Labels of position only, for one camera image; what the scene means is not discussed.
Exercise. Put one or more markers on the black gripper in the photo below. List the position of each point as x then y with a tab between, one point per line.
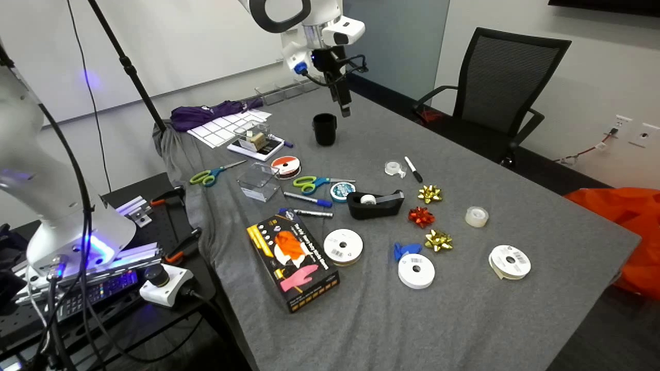
332	63

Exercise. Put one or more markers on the black tape dispenser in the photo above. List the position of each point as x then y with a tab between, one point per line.
364	204

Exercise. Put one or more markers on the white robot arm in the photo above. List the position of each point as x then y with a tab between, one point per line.
313	36

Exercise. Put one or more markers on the clear acrylic box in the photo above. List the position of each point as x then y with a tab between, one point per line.
258	181

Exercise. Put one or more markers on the white ribbon spool near box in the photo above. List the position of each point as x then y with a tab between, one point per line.
343	245

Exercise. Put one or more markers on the black box with orange print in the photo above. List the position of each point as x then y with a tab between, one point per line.
293	260

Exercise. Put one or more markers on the black mug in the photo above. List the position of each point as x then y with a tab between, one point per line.
324	129

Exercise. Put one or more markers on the small clear tape roll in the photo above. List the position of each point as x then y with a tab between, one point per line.
394	167

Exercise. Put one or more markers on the orange ribbon spool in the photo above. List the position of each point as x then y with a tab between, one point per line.
285	165

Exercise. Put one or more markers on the white tray with twine spools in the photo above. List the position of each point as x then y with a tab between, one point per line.
257	144

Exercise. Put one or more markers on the blue marker pen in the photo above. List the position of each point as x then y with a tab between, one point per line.
322	202

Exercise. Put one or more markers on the grey blue pen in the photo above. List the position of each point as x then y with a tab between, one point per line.
305	213

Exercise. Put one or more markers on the gold gift bow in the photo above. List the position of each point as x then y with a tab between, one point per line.
429	194
438	242

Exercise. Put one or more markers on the white label sheets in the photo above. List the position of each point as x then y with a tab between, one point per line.
224	130

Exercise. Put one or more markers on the grey tablecloth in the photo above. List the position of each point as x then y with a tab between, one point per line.
441	260

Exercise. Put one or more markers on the red gift bow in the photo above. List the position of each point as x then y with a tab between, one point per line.
422	216

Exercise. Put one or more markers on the purple cloth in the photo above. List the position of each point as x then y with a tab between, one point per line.
185	117

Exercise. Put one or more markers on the black office chair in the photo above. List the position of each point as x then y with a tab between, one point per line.
502	74

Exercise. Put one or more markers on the blue gift bow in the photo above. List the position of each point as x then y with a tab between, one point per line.
402	250

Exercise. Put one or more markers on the white ribbon spool with blue bow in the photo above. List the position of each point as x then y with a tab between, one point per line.
415	270

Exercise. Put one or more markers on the small green-handled scissors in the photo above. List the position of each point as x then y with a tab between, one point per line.
307	184

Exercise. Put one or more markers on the large green-handled scissors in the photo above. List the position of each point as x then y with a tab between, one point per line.
208	175

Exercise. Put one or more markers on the black camera tripod pole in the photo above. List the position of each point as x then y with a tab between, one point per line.
127	64

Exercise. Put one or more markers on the wall-mounted black television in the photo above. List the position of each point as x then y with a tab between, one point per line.
628	7

